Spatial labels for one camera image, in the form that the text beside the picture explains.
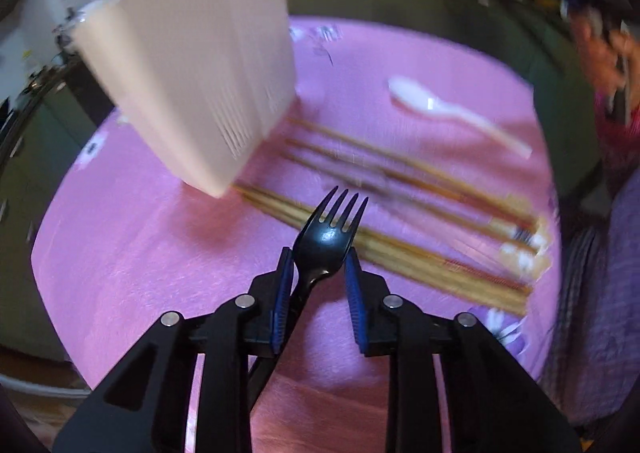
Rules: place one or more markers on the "person's right hand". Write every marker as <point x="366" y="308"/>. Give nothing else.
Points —
<point x="592" y="53"/>

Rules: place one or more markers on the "person's right forearm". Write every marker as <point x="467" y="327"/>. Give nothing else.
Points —
<point x="617" y="148"/>

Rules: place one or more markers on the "white plastic spoon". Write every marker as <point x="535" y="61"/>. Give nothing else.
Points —
<point x="407" y="93"/>

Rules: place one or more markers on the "pink floral tablecloth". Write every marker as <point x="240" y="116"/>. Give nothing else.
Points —
<point x="150" y="258"/>

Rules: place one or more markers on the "black plastic fork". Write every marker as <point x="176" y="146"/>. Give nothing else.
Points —
<point x="325" y="238"/>

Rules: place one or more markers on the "white slotted utensil holder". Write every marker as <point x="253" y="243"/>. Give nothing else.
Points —
<point x="190" y="68"/>

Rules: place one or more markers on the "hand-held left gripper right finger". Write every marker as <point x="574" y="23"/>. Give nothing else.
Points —
<point x="356" y="303"/>

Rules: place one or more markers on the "purple knit clothing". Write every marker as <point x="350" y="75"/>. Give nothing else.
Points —
<point x="600" y="308"/>

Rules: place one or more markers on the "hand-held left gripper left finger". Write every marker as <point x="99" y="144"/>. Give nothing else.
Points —
<point x="281" y="298"/>

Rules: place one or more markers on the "pile of wooden chopsticks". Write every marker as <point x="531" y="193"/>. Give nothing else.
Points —
<point x="430" y="269"/>

